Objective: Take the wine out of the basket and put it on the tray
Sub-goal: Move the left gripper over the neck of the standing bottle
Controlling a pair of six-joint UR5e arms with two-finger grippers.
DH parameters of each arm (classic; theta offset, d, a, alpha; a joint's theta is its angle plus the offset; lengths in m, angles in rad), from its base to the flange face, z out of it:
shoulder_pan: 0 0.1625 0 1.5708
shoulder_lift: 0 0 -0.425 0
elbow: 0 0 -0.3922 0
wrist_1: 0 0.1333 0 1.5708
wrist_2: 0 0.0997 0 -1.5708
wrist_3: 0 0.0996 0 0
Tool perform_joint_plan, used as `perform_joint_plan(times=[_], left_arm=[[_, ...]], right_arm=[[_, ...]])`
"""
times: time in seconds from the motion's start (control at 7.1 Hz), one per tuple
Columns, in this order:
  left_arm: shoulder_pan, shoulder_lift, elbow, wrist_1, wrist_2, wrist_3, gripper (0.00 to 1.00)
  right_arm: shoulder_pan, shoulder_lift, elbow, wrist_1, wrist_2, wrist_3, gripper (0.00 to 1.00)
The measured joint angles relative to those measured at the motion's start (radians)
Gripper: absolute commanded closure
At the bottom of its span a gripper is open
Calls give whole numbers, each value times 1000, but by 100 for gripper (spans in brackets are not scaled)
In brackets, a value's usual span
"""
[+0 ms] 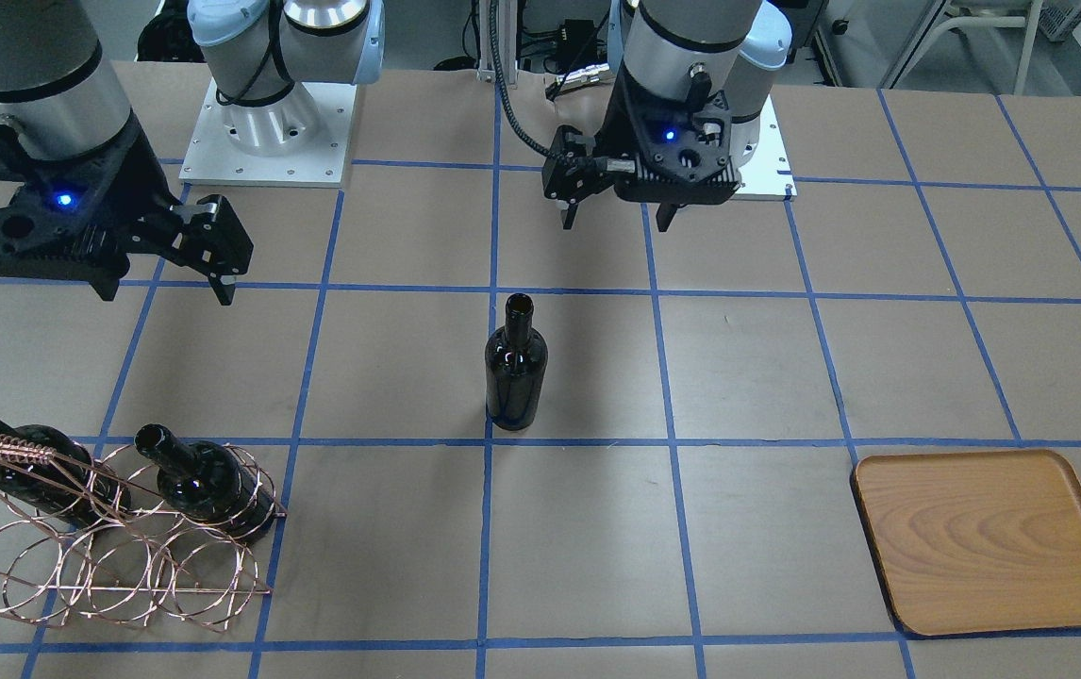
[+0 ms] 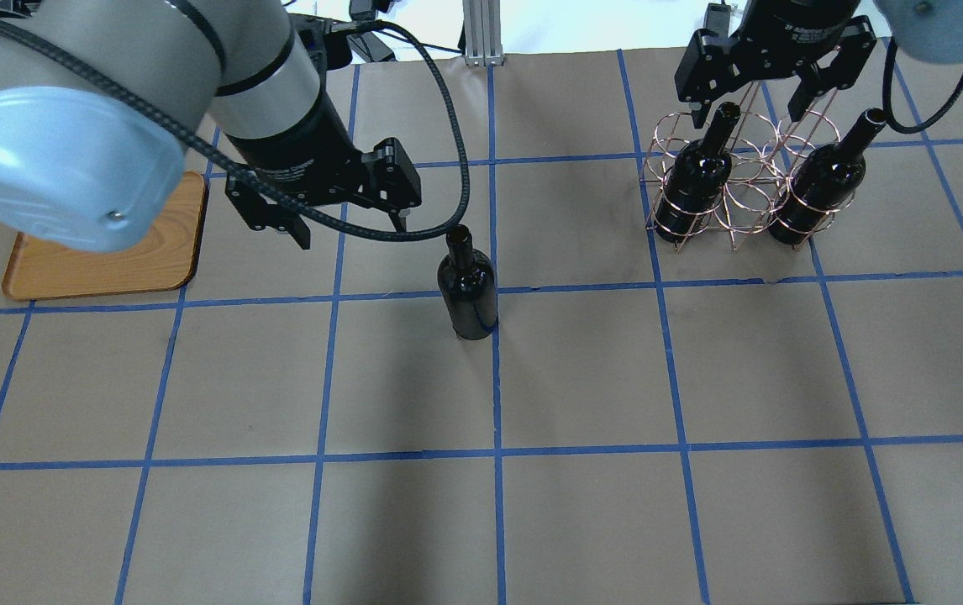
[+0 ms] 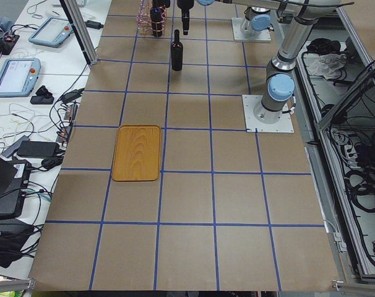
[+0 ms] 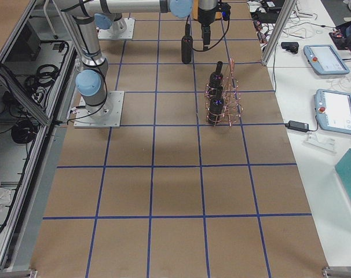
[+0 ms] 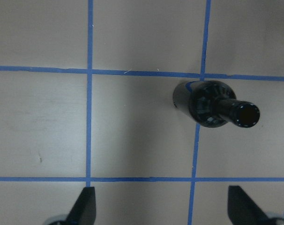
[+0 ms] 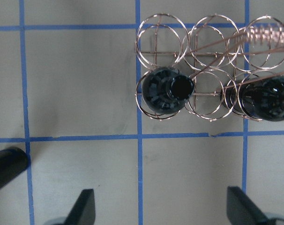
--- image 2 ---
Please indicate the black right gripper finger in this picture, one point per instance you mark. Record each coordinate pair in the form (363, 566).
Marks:
(804, 97)
(699, 112)

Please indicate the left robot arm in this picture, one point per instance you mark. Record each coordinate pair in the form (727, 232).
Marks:
(100, 101)

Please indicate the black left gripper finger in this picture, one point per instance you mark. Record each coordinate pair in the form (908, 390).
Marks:
(400, 217)
(295, 226)

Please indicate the dark wine bottle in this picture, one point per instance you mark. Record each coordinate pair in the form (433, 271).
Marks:
(825, 181)
(697, 179)
(467, 282)

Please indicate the wooden tray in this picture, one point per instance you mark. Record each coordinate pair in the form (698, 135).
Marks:
(166, 259)

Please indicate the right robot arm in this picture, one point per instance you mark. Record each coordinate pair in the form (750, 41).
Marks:
(928, 31)

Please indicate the aluminium frame post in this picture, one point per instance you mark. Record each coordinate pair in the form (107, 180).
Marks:
(483, 35)

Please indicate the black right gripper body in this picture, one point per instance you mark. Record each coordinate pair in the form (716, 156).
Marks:
(801, 18)

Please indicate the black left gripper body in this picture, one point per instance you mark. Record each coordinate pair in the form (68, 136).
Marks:
(301, 144)

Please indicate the copper wire bottle basket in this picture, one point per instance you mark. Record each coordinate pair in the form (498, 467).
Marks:
(766, 149)

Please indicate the black power adapter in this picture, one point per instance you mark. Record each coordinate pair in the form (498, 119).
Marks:
(370, 49)

